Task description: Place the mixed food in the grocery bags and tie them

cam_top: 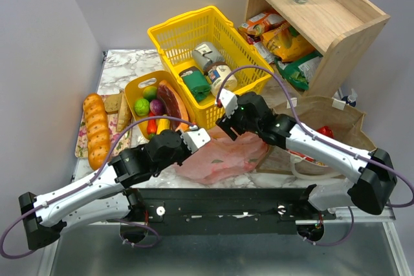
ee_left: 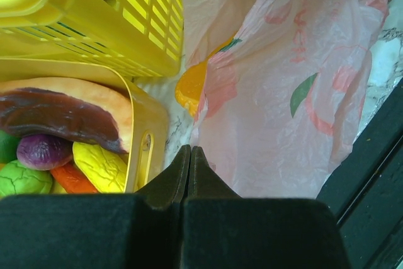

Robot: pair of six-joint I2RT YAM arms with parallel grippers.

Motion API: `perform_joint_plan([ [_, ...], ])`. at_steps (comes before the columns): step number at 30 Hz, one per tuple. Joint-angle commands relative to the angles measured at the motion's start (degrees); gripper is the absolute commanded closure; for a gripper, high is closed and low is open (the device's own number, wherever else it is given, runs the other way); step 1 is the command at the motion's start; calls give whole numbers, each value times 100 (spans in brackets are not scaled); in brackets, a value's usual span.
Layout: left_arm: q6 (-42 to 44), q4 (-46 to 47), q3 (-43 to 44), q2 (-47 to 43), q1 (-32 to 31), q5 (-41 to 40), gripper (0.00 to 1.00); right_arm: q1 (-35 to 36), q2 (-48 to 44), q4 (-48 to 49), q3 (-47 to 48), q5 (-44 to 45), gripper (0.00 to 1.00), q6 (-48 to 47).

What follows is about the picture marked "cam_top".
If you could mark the yellow snack bag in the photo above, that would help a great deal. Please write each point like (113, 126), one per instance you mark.
(286, 43)

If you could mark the orange snack packet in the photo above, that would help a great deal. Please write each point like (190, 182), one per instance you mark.
(261, 23)

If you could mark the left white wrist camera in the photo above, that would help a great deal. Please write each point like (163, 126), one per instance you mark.
(195, 138)

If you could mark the pink plastic grocery bag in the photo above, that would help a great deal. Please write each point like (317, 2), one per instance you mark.
(223, 157)

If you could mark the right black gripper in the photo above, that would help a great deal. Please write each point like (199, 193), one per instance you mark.
(228, 126)

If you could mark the silver snack packet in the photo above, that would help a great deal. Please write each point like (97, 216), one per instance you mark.
(261, 49)

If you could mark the large yellow shopping basket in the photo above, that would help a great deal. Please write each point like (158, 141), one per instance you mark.
(175, 39)

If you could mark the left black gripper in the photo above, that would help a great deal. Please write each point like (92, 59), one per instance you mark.
(186, 148)

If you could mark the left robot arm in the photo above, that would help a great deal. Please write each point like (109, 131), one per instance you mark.
(103, 194)

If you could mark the wooden shelf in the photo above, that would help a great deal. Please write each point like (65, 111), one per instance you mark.
(340, 30)

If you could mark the red snack bag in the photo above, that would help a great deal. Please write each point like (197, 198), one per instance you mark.
(326, 131)

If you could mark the long toy baguette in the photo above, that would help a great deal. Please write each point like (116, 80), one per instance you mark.
(96, 122)

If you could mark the green toilet paper roll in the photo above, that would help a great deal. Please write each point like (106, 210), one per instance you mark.
(196, 83)

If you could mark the brown burlap tote bag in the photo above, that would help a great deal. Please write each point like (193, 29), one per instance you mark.
(331, 117)

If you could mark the toy bread slice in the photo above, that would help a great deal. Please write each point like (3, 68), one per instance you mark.
(117, 103)

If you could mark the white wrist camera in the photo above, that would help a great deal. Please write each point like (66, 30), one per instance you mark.
(228, 101)
(195, 138)

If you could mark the green snack bag lower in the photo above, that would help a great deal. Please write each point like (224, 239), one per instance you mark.
(299, 73)

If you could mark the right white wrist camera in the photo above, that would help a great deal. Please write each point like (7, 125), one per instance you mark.
(228, 101)

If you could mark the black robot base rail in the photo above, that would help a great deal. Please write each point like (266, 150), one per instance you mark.
(209, 211)

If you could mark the toy green cabbage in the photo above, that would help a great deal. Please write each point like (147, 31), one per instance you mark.
(142, 107)

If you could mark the toy mango green yellow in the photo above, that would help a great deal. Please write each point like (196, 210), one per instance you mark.
(150, 93)

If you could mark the small yellow plastic bin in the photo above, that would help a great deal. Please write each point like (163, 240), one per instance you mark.
(133, 91)

